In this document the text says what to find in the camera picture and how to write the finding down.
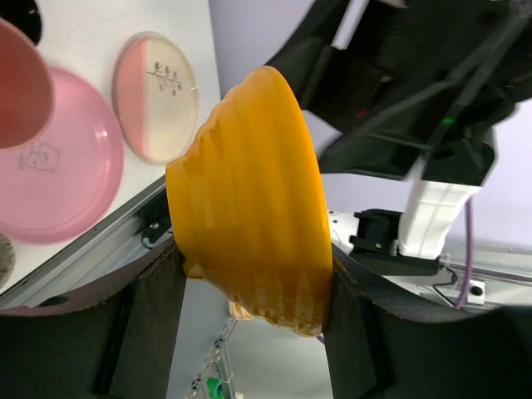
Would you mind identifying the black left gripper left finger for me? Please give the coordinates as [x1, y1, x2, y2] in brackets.
[1, 239, 186, 398]

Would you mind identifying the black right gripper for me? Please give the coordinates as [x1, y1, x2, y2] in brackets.
[268, 1, 531, 179]

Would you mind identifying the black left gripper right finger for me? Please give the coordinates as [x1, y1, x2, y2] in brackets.
[324, 248, 531, 398]

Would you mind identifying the small speckled ceramic cup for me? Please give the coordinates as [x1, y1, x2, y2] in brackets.
[0, 234, 16, 288]

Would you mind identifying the yellow bowl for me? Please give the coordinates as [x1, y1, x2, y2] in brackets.
[165, 66, 333, 337]

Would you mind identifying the red and black mug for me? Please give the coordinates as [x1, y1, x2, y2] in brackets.
[24, 0, 42, 45]

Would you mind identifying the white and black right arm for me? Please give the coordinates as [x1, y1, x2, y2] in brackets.
[269, 1, 531, 275]

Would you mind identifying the pink plastic plate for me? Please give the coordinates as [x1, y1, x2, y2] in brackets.
[1, 66, 124, 245]

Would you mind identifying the pink and cream ceramic plate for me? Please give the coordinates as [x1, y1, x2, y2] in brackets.
[112, 32, 200, 165]

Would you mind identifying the pink plastic cup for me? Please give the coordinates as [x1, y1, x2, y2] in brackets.
[1, 19, 55, 150]

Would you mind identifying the aluminium table edge rail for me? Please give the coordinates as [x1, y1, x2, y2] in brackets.
[1, 177, 170, 308]

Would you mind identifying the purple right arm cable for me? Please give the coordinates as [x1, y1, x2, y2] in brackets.
[452, 195, 477, 311]

